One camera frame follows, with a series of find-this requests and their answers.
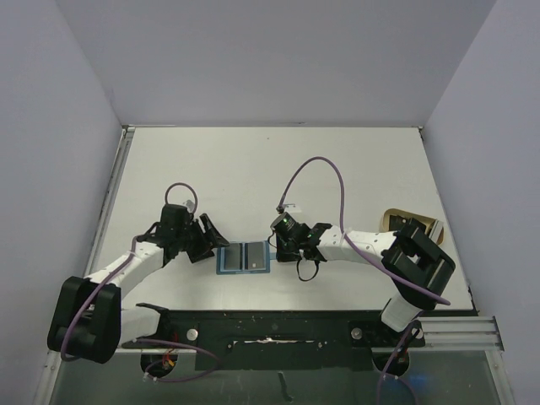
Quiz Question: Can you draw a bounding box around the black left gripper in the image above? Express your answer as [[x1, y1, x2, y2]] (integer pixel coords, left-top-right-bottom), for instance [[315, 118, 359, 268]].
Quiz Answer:
[[175, 214, 228, 262]]

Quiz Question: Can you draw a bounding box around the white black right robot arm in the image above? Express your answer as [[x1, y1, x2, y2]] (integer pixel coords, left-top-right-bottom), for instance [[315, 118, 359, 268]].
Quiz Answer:
[[270, 212, 456, 345]]

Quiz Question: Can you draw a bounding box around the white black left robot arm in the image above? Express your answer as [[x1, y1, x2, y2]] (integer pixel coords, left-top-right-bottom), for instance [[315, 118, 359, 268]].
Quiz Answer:
[[46, 204, 230, 364]]

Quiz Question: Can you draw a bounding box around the beige oval card tray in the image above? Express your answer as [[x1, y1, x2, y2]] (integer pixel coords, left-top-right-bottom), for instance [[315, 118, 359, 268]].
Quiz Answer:
[[380, 208, 445, 246]]

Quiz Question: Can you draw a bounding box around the stack of credit cards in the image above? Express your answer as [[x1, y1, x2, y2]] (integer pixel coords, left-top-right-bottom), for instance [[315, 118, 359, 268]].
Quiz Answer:
[[428, 219, 444, 245]]

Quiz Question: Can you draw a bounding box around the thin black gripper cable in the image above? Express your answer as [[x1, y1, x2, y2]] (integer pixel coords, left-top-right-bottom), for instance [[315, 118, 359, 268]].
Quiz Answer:
[[296, 255, 321, 283]]

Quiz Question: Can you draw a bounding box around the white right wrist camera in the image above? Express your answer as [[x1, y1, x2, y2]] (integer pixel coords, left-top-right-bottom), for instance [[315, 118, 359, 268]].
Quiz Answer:
[[282, 203, 302, 213]]

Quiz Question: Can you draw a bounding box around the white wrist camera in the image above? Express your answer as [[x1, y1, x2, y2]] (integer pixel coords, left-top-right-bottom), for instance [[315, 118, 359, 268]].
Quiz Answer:
[[181, 199, 197, 213], [282, 203, 302, 213]]

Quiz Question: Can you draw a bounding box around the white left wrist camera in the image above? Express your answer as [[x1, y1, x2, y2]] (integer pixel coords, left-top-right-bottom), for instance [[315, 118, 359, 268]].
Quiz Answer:
[[181, 199, 197, 213]]

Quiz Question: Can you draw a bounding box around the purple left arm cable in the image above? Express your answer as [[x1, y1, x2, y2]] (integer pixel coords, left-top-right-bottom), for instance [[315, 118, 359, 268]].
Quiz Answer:
[[60, 182, 220, 384]]

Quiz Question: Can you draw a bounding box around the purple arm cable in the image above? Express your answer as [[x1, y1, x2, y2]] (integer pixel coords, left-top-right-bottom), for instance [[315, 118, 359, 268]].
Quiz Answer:
[[276, 156, 451, 405], [60, 182, 220, 384]]

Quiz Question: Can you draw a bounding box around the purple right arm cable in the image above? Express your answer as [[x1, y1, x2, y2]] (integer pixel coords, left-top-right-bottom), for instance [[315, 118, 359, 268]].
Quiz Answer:
[[276, 156, 451, 405]]

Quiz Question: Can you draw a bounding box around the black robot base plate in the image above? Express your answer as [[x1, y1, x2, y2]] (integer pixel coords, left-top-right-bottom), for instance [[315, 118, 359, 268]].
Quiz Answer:
[[123, 311, 425, 371]]

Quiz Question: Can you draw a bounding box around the aluminium left side rail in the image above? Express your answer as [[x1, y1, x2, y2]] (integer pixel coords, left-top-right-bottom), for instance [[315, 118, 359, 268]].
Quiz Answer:
[[83, 126, 136, 278]]

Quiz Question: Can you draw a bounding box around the aluminium rail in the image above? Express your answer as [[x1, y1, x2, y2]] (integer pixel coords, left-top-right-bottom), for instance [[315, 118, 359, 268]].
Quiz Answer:
[[35, 311, 511, 404], [83, 126, 136, 278]]

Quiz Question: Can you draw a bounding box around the aluminium front rail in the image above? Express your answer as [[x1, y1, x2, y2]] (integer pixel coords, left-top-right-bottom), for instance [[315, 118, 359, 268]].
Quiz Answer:
[[35, 311, 511, 404]]

